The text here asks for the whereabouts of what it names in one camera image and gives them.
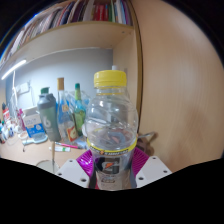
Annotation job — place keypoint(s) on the clear white-capped glass bottle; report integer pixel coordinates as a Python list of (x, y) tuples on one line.
[(115, 67)]

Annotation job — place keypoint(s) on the white light strip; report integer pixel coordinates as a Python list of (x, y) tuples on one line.
[(13, 69)]

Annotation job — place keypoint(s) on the clear yellow-capped drink bottle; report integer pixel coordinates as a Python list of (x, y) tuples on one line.
[(110, 130)]

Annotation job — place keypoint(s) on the white power strip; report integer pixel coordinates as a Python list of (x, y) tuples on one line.
[(23, 88)]

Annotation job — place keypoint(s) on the green and white marker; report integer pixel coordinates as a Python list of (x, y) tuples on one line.
[(60, 149)]

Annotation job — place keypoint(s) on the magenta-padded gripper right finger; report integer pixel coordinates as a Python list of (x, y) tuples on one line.
[(141, 161)]

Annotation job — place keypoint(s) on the pink packet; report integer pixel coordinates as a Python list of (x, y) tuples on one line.
[(22, 120)]

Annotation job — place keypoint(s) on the gold-capped clear bottle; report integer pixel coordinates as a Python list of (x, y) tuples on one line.
[(65, 113)]

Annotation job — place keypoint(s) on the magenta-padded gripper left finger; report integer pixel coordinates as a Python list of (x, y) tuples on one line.
[(85, 163)]

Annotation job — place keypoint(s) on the green-capped clear bottle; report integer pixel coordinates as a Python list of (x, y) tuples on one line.
[(79, 113)]

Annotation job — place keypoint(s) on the brown mug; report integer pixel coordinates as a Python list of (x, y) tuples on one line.
[(145, 143)]

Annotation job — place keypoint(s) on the blue and white box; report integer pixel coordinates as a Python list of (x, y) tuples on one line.
[(33, 126)]

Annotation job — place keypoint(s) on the pink pen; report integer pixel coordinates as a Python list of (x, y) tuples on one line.
[(66, 145)]

